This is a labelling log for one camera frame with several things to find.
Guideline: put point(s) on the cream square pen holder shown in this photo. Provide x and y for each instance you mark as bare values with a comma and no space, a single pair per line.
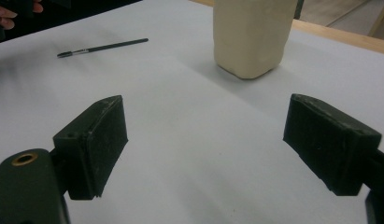
252,37

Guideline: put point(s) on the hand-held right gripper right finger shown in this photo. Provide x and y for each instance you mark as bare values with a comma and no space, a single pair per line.
329,146

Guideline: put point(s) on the white table mat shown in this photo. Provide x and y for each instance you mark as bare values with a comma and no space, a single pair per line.
192,124

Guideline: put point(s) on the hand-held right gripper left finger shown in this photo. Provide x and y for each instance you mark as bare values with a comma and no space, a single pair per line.
93,149

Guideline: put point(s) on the black pen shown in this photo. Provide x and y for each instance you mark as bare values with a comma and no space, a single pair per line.
102,47

